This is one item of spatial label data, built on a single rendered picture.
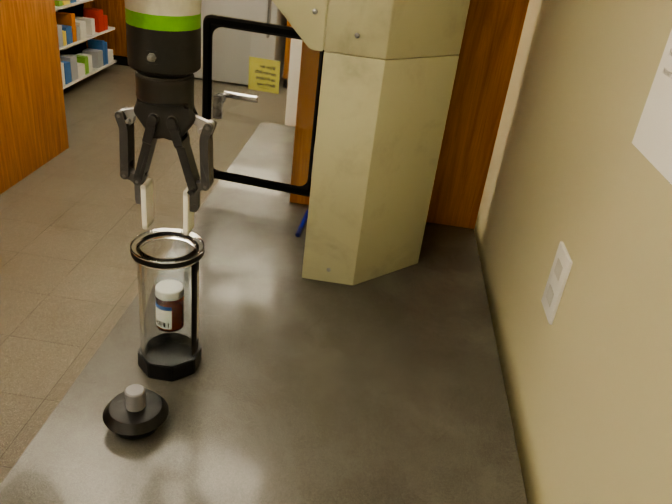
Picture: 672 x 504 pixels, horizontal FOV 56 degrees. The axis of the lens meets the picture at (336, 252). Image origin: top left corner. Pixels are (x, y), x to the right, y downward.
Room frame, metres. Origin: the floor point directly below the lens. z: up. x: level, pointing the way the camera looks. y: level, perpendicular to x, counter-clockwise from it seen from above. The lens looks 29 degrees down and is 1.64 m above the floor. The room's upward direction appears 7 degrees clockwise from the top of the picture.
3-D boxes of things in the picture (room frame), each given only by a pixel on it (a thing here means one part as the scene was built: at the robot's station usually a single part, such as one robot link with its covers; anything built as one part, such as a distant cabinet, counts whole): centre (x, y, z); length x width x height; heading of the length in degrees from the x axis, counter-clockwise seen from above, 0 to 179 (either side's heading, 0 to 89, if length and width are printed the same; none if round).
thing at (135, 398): (0.68, 0.26, 0.97); 0.09 x 0.09 x 0.07
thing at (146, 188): (0.83, 0.28, 1.23); 0.03 x 0.01 x 0.07; 178
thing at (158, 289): (0.83, 0.25, 1.06); 0.11 x 0.11 x 0.21
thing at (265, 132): (1.49, 0.22, 1.19); 0.30 x 0.01 x 0.40; 80
